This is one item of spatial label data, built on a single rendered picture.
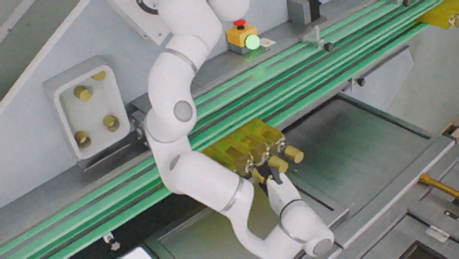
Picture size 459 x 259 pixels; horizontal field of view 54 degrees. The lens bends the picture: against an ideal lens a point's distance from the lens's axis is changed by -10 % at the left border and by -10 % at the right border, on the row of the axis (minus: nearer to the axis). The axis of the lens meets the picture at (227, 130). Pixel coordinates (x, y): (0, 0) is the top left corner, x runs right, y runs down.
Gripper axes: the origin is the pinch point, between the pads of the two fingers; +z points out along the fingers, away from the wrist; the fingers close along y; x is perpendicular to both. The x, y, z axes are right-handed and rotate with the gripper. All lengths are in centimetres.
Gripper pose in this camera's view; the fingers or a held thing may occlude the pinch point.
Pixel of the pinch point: (265, 177)
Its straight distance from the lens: 128.3
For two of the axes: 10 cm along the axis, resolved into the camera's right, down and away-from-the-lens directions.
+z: -4.0, -4.8, 7.8
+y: -1.6, -8.0, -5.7
